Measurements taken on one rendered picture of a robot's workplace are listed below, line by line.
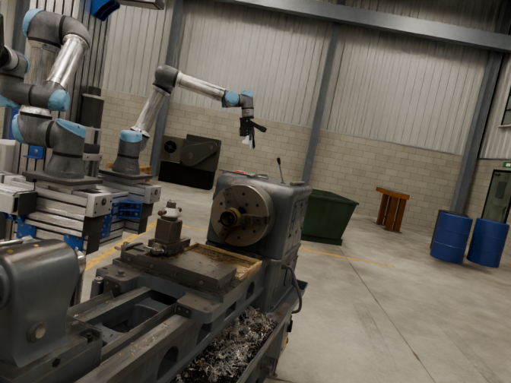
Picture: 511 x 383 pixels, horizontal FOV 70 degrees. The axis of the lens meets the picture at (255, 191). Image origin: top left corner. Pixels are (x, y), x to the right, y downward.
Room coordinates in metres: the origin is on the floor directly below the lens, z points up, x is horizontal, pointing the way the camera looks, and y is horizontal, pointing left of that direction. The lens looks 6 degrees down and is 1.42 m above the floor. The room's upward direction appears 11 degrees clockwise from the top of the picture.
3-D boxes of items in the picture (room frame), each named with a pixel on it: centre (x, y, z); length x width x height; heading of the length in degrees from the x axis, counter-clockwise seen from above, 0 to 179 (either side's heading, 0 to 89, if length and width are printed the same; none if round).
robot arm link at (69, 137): (1.55, 0.82, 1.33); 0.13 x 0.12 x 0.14; 102
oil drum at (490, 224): (7.44, -4.84, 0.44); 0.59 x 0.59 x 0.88
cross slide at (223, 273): (1.33, 0.24, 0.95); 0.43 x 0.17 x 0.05; 71
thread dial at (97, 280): (1.22, 0.48, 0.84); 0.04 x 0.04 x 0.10; 71
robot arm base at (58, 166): (1.56, 0.81, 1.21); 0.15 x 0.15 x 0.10
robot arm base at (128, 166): (2.04, 0.73, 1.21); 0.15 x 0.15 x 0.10
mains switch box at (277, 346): (2.16, -0.33, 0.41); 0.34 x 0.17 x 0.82; 161
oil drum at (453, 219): (7.16, -3.94, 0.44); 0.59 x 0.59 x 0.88
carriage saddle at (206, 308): (1.28, 0.24, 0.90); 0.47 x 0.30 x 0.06; 71
